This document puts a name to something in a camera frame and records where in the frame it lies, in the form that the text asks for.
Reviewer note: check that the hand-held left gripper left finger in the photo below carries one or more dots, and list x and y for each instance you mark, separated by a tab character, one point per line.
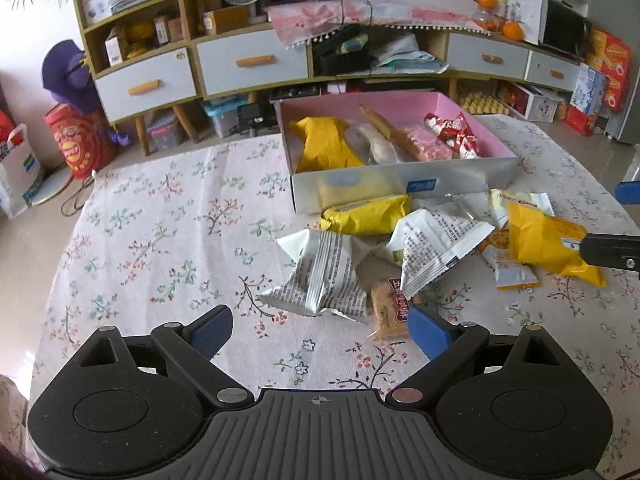
212	332

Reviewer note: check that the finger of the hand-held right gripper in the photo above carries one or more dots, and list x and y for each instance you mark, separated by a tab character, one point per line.
610	250
629	192

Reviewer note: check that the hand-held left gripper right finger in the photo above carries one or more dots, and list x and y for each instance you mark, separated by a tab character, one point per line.
430	332

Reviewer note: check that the brown red-label biscuit packet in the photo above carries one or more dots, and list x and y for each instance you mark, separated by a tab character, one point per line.
390	315

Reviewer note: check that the large yellow snack packet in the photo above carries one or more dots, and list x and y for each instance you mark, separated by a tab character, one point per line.
545	245

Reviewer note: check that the white printed snack packet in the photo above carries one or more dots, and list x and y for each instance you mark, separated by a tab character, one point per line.
325	275
435	245

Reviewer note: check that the cream packet with red band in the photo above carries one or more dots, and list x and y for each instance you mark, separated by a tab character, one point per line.
525	200

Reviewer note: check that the orange and white biscuit packet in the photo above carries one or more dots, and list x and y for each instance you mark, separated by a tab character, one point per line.
515	277

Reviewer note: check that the silver foil snack packet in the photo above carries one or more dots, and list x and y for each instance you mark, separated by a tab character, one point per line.
465	205

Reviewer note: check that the yellow blue-circle biscuit packet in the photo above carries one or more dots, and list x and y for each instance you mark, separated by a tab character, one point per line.
365	215

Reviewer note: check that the silver box with pink inside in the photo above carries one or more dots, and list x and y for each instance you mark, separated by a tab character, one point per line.
450	180

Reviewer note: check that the red foil snack packet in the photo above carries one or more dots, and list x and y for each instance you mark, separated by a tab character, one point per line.
442	124
465	145

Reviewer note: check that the pink snack packet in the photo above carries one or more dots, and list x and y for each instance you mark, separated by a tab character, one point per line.
425	142

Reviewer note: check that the tan snack packet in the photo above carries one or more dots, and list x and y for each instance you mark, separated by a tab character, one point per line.
385	125

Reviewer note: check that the grey appliance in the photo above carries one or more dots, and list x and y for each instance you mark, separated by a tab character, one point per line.
625	125

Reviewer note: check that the small red box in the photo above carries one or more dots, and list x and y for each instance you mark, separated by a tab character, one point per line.
580	120

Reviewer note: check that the blue and white carton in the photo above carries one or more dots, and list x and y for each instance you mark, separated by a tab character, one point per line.
587	87

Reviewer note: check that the white and red box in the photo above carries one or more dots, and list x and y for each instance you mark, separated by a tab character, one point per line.
542	107

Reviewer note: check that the red and yellow gift box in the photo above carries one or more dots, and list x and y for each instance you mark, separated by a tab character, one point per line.
612	60

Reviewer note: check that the yellow egg tray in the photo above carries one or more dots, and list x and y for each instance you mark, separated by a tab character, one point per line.
482	105

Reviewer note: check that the white microwave oven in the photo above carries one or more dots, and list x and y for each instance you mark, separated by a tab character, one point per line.
565	27

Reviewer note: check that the clear storage container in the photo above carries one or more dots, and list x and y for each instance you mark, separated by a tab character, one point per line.
167	135

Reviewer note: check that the round white floor disc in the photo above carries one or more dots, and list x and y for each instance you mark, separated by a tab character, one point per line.
50	187

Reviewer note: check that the teal storage box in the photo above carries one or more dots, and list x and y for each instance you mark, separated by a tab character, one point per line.
225	115

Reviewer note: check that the glass bowl of oranges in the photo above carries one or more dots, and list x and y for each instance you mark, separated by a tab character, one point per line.
487	21

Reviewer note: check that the red round drum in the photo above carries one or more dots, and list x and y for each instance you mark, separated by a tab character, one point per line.
80	145

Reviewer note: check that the low wooden cabinet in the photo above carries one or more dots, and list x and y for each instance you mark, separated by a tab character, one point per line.
442	42

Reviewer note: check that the white shopping bag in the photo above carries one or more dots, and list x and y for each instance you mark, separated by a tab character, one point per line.
20	175

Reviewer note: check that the wide white drawer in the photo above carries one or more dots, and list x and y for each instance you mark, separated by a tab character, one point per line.
225	75

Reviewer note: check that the pile of loose papers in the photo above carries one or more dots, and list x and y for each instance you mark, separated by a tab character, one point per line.
405	52

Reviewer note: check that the tall cabinet white drawer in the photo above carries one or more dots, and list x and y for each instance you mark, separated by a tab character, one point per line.
170	70

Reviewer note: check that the black case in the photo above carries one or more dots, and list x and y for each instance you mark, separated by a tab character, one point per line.
345	65

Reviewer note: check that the red gift bag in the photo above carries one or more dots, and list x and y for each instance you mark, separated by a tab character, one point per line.
5	130

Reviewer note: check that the purple plush toy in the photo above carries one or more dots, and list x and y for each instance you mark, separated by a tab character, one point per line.
70	70

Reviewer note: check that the small white carton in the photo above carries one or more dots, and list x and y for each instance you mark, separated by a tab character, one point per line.
114	50

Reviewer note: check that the pink cloth with pompoms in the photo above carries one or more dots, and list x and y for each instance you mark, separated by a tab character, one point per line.
310	20

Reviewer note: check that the tall wooden shelf cabinet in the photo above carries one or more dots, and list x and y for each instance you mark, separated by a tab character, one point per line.
181	5

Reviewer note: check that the white box with dark print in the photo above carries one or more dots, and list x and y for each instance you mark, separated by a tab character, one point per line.
95	5

